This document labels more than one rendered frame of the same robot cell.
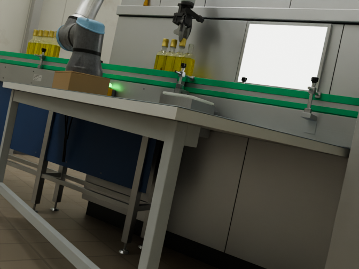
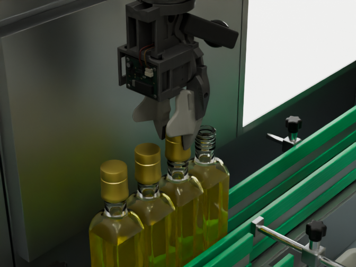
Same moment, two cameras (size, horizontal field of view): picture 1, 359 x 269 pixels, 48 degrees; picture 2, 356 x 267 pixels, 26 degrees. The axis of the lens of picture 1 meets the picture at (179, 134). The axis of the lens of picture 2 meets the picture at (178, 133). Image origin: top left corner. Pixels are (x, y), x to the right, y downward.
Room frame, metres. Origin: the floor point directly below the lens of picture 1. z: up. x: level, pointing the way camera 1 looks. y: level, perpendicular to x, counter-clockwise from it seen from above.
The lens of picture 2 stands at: (2.01, 0.97, 1.68)
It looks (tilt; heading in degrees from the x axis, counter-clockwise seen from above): 30 degrees down; 280
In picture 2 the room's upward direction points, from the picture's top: straight up
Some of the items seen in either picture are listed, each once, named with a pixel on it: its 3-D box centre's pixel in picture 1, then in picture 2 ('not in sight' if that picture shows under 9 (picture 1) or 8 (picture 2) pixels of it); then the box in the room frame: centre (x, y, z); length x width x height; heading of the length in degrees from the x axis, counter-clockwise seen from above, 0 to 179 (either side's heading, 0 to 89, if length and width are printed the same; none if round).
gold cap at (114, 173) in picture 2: (165, 42); (114, 180); (2.23, 0.18, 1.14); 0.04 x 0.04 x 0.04
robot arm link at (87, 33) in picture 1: (88, 34); not in sight; (1.66, 0.45, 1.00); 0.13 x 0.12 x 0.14; 43
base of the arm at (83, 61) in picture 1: (85, 63); not in sight; (1.66, 0.44, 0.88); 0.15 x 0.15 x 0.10
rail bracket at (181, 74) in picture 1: (184, 76); (299, 251); (1.99, 0.04, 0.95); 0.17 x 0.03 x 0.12; 148
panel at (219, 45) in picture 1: (238, 53); (226, 51); (2.14, -0.22, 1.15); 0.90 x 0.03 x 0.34; 58
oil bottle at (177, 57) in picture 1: (176, 71); (177, 237); (2.17, 0.08, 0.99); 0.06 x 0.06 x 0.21; 59
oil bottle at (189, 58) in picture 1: (185, 72); (203, 219); (2.14, 0.03, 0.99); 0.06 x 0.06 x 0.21; 59
